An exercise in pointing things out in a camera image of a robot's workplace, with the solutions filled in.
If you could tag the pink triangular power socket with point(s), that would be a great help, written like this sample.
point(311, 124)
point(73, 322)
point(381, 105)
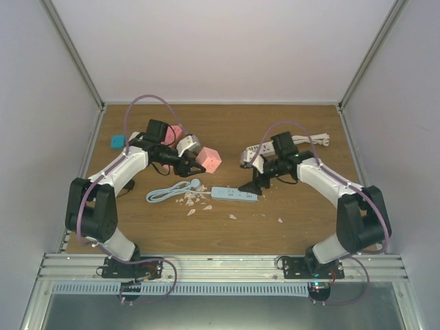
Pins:
point(173, 135)

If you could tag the black charger plug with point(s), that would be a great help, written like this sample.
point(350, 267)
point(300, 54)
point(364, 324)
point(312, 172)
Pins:
point(127, 188)

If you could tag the grey slotted cable duct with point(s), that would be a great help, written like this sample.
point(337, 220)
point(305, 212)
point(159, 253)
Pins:
point(182, 289)

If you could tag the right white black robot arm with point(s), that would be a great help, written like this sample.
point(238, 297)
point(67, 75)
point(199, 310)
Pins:
point(361, 215)

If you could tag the blue cube adapter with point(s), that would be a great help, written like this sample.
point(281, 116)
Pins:
point(117, 142)

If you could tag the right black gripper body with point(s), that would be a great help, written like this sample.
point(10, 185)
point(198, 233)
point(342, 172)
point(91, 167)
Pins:
point(258, 179)

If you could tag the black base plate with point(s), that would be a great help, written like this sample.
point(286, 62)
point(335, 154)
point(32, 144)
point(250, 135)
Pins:
point(149, 269)
point(304, 267)

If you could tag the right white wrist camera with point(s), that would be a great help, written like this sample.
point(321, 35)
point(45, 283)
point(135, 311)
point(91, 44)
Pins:
point(249, 159)

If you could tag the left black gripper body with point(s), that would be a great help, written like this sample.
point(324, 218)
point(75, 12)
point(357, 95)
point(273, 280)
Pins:
point(179, 169)

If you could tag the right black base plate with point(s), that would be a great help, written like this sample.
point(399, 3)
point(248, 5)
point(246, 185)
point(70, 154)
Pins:
point(304, 267)

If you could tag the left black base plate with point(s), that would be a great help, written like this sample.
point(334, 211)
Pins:
point(149, 269)

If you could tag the pink block socket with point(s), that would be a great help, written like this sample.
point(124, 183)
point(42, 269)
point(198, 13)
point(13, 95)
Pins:
point(209, 159)

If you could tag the aluminium frame rail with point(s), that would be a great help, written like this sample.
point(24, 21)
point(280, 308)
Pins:
point(195, 268)

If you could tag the light blue power strip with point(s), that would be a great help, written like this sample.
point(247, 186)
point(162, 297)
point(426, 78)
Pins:
point(232, 194)

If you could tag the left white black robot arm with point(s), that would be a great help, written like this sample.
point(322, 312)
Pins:
point(91, 208)

